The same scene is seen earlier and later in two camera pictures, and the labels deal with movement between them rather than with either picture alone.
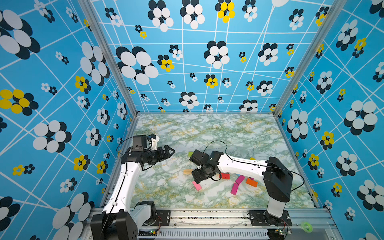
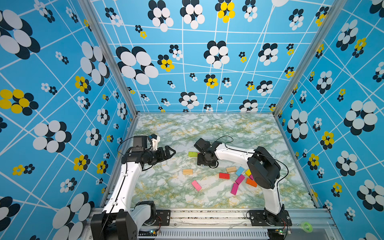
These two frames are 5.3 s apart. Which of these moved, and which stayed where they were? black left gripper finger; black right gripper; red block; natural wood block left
Moved: black right gripper
Stayed: natural wood block left; black left gripper finger; red block
